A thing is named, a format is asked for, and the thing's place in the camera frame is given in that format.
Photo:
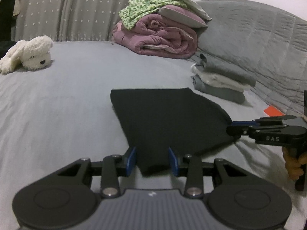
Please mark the person's right hand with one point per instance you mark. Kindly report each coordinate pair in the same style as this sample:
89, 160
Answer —
292, 165

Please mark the folded white shirt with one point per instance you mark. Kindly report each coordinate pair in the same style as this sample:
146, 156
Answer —
219, 81

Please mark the top folded grey shirt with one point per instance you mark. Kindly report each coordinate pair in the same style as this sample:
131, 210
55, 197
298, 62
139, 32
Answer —
212, 65

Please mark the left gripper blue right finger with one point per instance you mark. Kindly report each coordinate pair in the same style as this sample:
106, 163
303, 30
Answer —
190, 167

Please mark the folded pink quilt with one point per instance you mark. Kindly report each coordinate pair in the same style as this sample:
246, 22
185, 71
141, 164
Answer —
156, 35

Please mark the green patterned cloth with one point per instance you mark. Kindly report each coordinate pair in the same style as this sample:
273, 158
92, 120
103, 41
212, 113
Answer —
136, 9

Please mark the orange book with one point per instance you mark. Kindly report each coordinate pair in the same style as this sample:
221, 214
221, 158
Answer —
273, 111

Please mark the pink grey pillow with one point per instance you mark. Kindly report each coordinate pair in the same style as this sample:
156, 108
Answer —
182, 16

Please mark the grey dotted curtain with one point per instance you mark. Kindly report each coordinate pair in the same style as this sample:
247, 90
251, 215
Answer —
67, 20

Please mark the white plush dog toy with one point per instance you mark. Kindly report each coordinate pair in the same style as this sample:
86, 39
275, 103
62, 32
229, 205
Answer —
33, 55

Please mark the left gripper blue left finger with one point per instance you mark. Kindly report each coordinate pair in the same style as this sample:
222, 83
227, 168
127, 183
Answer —
113, 167

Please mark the black garment on bed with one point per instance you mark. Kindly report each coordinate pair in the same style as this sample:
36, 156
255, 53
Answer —
5, 46

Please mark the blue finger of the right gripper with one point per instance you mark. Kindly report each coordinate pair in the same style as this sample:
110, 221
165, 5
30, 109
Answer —
245, 123

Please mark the hanging black coat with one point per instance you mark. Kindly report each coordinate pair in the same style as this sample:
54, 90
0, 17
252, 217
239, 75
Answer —
7, 10

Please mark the white pillow on pile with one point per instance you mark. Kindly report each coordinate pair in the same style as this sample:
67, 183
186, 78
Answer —
197, 9

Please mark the black t-shirt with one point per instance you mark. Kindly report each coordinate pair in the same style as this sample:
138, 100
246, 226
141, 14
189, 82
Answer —
157, 120

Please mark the grey padded headboard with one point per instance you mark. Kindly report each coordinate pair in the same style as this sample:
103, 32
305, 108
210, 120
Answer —
266, 42

